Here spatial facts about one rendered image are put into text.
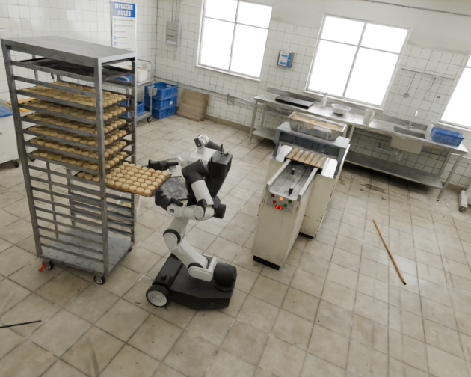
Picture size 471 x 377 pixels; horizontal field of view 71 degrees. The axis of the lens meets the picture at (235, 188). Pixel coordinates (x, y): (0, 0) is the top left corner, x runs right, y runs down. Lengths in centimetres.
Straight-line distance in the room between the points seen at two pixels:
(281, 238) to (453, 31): 443
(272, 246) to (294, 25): 435
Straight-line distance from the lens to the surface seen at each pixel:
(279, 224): 306
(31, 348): 281
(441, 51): 638
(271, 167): 363
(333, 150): 350
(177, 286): 282
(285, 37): 656
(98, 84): 222
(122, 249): 319
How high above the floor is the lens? 219
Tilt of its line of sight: 28 degrees down
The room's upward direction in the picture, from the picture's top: 10 degrees clockwise
